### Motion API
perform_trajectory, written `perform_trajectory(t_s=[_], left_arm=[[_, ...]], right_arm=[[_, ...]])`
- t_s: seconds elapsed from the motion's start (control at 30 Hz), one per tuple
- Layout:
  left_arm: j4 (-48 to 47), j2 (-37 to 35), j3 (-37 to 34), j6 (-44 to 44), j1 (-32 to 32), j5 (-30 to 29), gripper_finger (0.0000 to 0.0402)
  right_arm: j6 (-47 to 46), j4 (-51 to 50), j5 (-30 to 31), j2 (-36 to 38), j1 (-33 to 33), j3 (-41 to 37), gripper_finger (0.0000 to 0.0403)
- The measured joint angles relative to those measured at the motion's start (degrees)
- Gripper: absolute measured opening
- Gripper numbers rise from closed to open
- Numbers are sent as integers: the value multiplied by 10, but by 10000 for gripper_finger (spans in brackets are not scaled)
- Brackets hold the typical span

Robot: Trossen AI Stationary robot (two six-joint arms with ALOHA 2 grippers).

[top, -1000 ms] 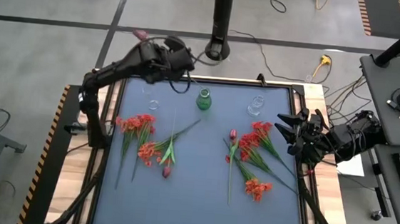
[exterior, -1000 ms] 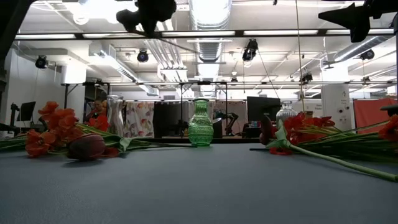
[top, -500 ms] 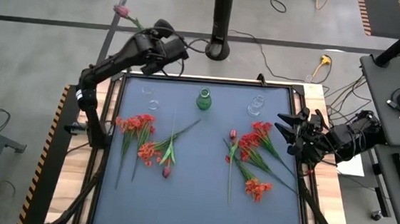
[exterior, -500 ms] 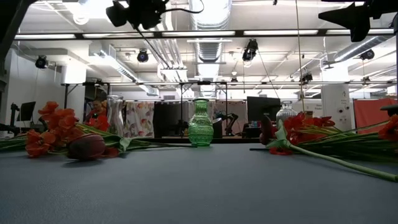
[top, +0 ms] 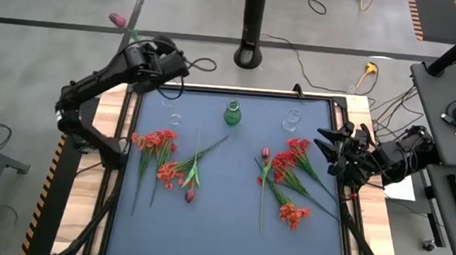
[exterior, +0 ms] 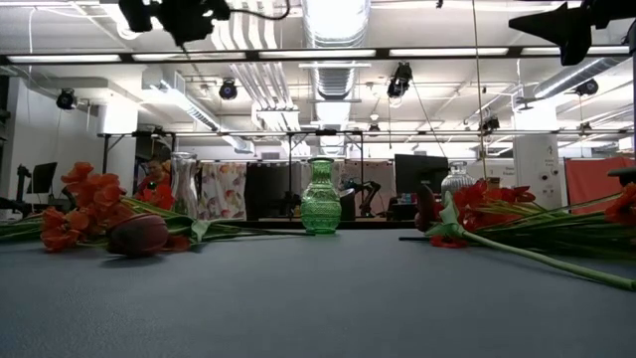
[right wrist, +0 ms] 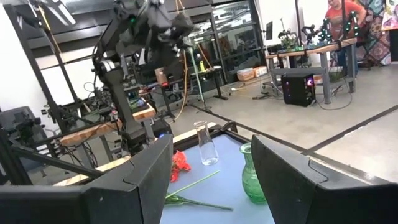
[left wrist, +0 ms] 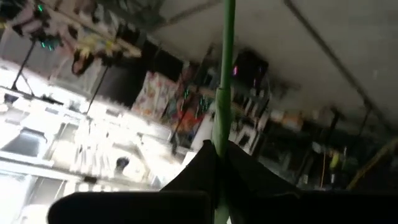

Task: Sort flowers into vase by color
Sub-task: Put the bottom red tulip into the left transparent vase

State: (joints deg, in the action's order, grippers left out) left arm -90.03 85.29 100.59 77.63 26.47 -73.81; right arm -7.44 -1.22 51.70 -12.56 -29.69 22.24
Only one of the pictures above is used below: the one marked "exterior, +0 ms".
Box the blue-grey table mat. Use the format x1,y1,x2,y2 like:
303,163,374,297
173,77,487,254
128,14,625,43
0,226,636,358

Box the large black computer monitor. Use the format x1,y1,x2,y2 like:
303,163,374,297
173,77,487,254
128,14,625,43
394,153,450,196

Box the clear ribbed glass vase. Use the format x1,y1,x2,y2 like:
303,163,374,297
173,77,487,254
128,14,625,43
440,160,477,203

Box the person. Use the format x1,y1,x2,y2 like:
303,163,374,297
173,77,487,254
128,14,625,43
134,156,173,196

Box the black frame bar with lights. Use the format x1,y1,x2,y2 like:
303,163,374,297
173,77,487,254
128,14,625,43
0,44,636,67

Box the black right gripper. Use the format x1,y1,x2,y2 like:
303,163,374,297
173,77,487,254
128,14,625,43
508,0,636,67

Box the black cloth panel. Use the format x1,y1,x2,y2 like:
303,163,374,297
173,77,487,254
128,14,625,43
244,162,303,222

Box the green glass vase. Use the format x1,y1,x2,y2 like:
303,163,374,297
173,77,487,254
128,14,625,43
299,157,344,236

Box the white floral patterned cloth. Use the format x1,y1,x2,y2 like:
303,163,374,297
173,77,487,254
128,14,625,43
197,162,248,222

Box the white pillar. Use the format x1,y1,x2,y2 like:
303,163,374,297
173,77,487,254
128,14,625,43
513,133,563,211

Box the small black computer monitor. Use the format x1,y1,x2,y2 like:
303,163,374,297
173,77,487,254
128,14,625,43
26,161,59,196

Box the thin tan hanging cord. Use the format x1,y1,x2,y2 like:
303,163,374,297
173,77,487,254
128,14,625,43
470,0,489,180

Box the orange-red partition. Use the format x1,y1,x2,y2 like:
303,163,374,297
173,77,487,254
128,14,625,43
563,156,636,224

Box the silver ventilation duct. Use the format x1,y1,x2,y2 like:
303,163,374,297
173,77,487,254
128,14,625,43
301,0,372,156

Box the dark red artificial tulip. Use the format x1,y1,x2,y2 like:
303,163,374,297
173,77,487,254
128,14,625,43
413,182,636,292
105,212,315,260

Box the black distant rig frame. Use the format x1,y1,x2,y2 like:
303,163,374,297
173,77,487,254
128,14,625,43
97,128,367,223

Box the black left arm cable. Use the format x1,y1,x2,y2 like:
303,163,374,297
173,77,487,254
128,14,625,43
229,0,292,22

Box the tall clear glass vase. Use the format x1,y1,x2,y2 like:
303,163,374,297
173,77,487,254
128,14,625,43
170,151,201,220

